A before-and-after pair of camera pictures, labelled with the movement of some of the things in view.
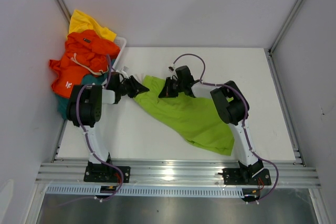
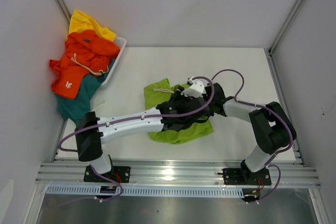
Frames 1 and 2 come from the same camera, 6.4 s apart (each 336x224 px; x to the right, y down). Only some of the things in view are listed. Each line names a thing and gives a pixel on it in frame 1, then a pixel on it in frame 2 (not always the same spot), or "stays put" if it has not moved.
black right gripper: x=167 y=92 to x=211 y=113
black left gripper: x=137 y=87 to x=177 y=95
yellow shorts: x=80 y=21 stays put
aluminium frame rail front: x=172 y=173 stays put
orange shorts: x=86 y=53 stays put
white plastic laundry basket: x=122 y=42 stays put
